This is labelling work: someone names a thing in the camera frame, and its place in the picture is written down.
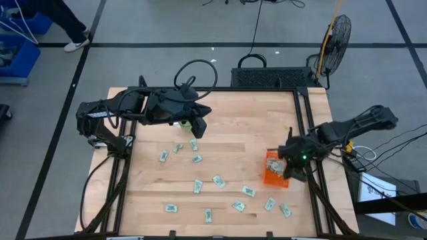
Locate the black flat bar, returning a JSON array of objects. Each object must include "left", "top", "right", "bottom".
[{"left": 352, "top": 192, "right": 427, "bottom": 215}]

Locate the black arm base cable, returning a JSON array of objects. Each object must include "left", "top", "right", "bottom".
[{"left": 79, "top": 155, "right": 113, "bottom": 231}]

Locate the green ceramic mug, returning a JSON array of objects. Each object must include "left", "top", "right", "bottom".
[{"left": 172, "top": 120, "right": 194, "bottom": 133}]

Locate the black perforated equipment case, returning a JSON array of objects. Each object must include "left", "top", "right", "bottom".
[{"left": 230, "top": 66, "right": 321, "bottom": 89}]

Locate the white printed box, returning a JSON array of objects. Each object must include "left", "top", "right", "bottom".
[{"left": 358, "top": 172, "right": 398, "bottom": 227}]

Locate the black aluminium table frame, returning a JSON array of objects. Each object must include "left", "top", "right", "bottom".
[{"left": 75, "top": 75, "right": 358, "bottom": 240}]

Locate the black power strip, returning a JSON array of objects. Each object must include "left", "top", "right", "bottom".
[{"left": 342, "top": 153, "right": 368, "bottom": 173}]

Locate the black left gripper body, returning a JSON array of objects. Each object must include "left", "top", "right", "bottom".
[{"left": 145, "top": 85, "right": 203, "bottom": 127}]

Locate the blue white round object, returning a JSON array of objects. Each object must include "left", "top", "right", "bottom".
[{"left": 408, "top": 211, "right": 427, "bottom": 231}]

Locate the orange plastic basket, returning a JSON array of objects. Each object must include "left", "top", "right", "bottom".
[{"left": 262, "top": 149, "right": 291, "bottom": 189}]

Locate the black object on floor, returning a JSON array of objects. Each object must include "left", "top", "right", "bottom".
[{"left": 0, "top": 103, "right": 13, "bottom": 123}]

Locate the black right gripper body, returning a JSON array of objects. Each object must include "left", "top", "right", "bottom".
[{"left": 278, "top": 135, "right": 318, "bottom": 170}]

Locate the white wire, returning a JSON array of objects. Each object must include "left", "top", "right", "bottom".
[{"left": 0, "top": 0, "right": 39, "bottom": 45}]

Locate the black looped power cable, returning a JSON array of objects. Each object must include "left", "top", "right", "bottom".
[{"left": 237, "top": 0, "right": 268, "bottom": 69}]

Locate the person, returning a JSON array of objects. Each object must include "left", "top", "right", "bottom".
[{"left": 19, "top": 0, "right": 91, "bottom": 53}]

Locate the yellow hanging cord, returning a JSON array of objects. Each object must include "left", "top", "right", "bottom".
[{"left": 316, "top": 0, "right": 344, "bottom": 78}]

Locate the black floor fan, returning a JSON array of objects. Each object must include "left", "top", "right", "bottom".
[{"left": 306, "top": 14, "right": 353, "bottom": 90}]

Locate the white coiled cable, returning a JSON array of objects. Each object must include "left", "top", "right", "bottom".
[{"left": 352, "top": 145, "right": 378, "bottom": 161}]

